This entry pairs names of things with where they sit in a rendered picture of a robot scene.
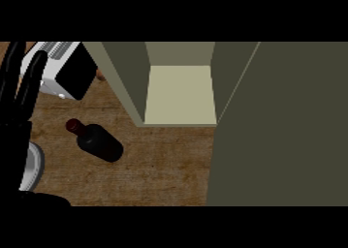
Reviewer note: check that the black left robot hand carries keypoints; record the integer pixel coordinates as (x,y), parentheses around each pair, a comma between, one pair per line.
(9,142)

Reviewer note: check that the dark wine bottle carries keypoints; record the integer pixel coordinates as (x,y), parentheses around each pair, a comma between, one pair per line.
(97,142)

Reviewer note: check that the olive cabinet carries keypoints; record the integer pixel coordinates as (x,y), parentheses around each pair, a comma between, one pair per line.
(178,97)

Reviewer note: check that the dark olive cabinet door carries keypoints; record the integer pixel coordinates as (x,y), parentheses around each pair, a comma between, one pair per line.
(286,129)

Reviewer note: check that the grey plate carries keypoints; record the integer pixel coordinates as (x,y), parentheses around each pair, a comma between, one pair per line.
(32,168)

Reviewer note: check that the white and black appliance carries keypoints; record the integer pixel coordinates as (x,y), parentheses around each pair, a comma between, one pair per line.
(69,72)

